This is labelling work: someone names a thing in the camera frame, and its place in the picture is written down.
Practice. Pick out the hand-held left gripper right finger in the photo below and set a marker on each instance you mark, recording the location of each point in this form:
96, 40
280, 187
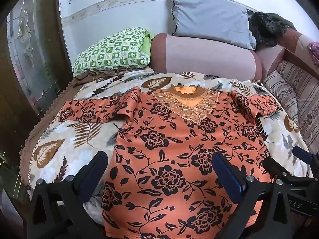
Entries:
226, 175

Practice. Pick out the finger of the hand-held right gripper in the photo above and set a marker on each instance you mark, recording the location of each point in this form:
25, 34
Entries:
275, 168
302, 154

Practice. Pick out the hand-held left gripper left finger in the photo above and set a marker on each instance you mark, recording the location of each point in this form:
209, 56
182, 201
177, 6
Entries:
92, 170

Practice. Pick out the orange floral shirt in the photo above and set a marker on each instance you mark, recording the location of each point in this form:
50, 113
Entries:
174, 139

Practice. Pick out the leaf print blanket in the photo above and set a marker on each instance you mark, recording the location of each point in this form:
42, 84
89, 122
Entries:
62, 139

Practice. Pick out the large striped cushion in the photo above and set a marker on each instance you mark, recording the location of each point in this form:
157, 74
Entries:
304, 97

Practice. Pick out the small pink bolster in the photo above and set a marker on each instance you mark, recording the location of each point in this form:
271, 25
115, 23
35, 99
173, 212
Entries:
270, 59

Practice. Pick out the pink flower cushion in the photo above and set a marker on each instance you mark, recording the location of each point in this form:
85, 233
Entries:
314, 52

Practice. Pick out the brown sofa backrest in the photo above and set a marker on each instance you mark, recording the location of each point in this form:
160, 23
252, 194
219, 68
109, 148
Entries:
299, 42

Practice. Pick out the large pink bolster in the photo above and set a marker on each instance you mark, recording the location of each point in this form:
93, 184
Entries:
206, 57

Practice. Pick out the green checkered pillow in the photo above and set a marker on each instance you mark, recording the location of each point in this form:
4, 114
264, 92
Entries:
112, 49

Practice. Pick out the wooden glass door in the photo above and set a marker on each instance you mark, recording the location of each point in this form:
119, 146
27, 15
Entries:
32, 54

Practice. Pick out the dark furry cloth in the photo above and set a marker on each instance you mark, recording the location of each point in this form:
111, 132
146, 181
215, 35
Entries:
265, 28

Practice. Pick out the olive green cloth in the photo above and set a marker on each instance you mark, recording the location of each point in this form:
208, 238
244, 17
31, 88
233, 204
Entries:
285, 20

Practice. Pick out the grey pillow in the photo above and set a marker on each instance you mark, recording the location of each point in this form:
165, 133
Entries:
211, 17

